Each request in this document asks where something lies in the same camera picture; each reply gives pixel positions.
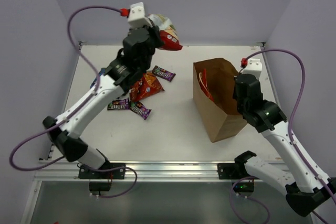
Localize red snack bag with barcode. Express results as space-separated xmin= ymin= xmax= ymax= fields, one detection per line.
xmin=148 ymin=14 xmax=183 ymax=51

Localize brown paper bag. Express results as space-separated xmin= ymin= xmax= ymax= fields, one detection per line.
xmin=193 ymin=58 xmax=247 ymax=143

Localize brown m&m's packet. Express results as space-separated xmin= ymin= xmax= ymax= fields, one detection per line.
xmin=152 ymin=66 xmax=176 ymax=82
xmin=130 ymin=101 xmax=152 ymax=120
xmin=107 ymin=98 xmax=130 ymax=111

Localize red white snack packet bottom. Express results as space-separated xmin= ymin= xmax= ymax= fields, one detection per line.
xmin=130 ymin=71 xmax=164 ymax=102

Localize blue snack packet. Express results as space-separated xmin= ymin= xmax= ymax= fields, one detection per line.
xmin=90 ymin=68 xmax=106 ymax=90

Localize brown M&M's packet front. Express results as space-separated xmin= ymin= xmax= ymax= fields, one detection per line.
xmin=107 ymin=98 xmax=130 ymax=111

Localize red and beige snack bag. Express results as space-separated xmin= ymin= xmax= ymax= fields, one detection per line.
xmin=198 ymin=68 xmax=214 ymax=102

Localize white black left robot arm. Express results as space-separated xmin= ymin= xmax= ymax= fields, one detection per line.
xmin=43 ymin=25 xmax=163 ymax=178

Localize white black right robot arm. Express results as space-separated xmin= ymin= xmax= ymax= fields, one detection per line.
xmin=233 ymin=74 xmax=335 ymax=217

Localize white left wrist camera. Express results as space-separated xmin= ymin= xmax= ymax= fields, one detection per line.
xmin=128 ymin=2 xmax=152 ymax=29

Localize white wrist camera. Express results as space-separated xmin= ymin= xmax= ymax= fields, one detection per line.
xmin=128 ymin=2 xmax=152 ymax=29
xmin=239 ymin=58 xmax=263 ymax=80

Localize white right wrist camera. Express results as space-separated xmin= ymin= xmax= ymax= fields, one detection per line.
xmin=239 ymin=58 xmax=263 ymax=80

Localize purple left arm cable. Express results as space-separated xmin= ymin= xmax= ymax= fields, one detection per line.
xmin=9 ymin=6 xmax=131 ymax=170

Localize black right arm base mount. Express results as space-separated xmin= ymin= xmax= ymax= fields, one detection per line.
xmin=217 ymin=151 xmax=257 ymax=196

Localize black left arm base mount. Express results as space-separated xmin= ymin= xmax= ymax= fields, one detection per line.
xmin=78 ymin=162 xmax=125 ymax=195

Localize aluminium front rail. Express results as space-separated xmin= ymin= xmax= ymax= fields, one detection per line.
xmin=34 ymin=161 xmax=219 ymax=182

